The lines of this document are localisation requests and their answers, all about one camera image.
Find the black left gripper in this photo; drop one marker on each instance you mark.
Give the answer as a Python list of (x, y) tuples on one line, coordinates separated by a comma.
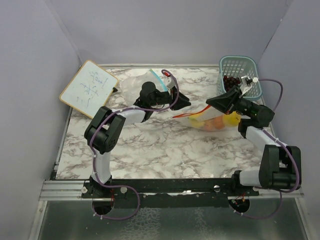
[(183, 101)]

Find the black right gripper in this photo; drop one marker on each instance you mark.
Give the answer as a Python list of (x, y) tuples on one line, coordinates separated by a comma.
[(226, 102)]

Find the purple fake grapes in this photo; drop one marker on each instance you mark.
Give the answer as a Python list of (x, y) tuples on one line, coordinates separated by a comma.
[(230, 81)]

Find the orange zip clear bag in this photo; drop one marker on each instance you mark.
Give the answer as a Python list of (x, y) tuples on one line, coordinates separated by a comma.
[(207, 113)]

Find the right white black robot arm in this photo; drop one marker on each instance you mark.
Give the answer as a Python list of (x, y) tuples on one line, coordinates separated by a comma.
[(280, 166)]

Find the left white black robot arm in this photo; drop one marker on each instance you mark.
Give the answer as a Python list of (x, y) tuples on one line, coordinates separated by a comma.
[(105, 128)]

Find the fake yellow lemon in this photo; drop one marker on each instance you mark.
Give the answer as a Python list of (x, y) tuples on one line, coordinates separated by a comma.
[(232, 119)]

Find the fake orange tomato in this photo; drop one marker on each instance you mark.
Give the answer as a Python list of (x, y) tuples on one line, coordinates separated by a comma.
[(215, 123)]

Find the fake yellow banana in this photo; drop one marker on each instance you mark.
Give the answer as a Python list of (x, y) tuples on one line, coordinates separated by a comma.
[(194, 122)]

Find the teal plastic basket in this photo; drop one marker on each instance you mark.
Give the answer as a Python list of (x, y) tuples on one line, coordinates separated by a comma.
[(239, 71)]

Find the yellow framed whiteboard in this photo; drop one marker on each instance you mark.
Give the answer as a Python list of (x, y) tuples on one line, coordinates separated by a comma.
[(89, 89)]

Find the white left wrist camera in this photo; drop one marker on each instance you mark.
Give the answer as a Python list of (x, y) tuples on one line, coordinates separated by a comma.
[(169, 82)]

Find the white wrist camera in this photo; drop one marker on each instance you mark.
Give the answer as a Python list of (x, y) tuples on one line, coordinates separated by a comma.
[(247, 84), (169, 82)]

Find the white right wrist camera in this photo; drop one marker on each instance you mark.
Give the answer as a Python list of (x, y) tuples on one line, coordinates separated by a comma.
[(247, 84)]

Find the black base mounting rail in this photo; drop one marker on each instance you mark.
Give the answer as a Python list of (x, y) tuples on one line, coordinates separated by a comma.
[(166, 193)]

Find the aluminium extrusion rail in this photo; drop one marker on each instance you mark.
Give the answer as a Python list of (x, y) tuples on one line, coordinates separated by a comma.
[(71, 190)]

